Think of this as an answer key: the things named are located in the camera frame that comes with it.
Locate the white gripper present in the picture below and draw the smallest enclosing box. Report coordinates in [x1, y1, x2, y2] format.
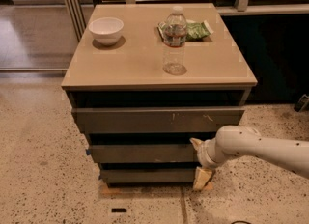
[190, 138, 226, 191]

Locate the grey drawer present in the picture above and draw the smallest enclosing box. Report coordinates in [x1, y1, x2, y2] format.
[100, 169, 195, 183]
[89, 144, 197, 163]
[72, 107, 244, 133]

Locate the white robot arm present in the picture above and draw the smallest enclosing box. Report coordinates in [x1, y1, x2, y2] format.
[190, 126, 309, 191]

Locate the grey drawer cabinet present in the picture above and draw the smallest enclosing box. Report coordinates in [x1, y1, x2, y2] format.
[62, 3, 257, 171]

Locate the wooden board under cabinet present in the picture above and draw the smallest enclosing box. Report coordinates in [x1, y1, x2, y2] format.
[99, 182, 214, 195]

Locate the black floor outlet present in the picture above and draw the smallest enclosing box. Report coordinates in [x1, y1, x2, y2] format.
[111, 208, 127, 213]

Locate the green snack bag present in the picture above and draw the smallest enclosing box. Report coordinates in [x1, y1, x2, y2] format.
[156, 19, 214, 42]

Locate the clear plastic water bottle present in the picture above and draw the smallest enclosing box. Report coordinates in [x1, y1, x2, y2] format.
[162, 6, 187, 75]

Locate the white ceramic bowl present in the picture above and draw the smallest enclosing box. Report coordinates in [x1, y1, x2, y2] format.
[89, 17, 124, 45]

